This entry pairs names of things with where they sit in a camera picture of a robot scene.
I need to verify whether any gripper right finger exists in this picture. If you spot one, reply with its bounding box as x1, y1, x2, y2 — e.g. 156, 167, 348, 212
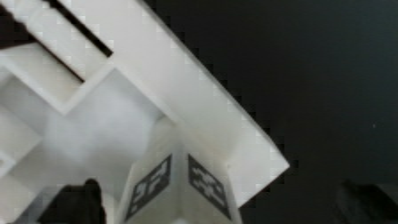
332, 180, 398, 224

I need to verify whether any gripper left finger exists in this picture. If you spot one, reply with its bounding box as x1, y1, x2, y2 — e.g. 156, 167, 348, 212
16, 177, 110, 224

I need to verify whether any white chair leg with tag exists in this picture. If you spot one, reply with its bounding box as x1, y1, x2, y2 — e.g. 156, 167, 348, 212
115, 118, 243, 224

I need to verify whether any white chair seat part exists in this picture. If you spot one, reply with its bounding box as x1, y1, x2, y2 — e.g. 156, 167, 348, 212
0, 0, 288, 224

